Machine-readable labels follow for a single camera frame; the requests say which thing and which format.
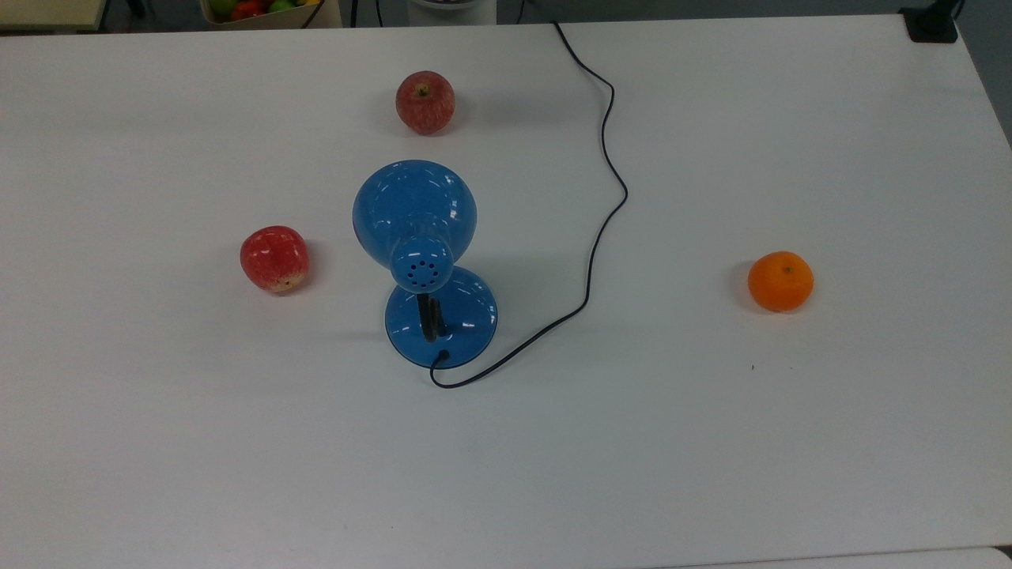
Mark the blue desk lamp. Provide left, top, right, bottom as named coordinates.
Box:
left=352, top=160, right=499, bottom=370

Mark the dark red apple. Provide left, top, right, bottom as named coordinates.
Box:
left=395, top=70, right=456, bottom=136

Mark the bright red apple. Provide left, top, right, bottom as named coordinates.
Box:
left=240, top=225, right=311, bottom=295

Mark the orange mandarin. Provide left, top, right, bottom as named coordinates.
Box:
left=747, top=251, right=815, bottom=314

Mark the cardboard box with fruit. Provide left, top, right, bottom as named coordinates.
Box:
left=199, top=0, right=342, bottom=31

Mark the black table clamp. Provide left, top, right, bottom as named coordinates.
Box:
left=900, top=0, right=962, bottom=43

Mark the beige side table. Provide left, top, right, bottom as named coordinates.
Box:
left=0, top=0, right=108, bottom=33

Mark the black lamp power cable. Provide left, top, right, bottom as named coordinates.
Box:
left=429, top=21, right=630, bottom=390

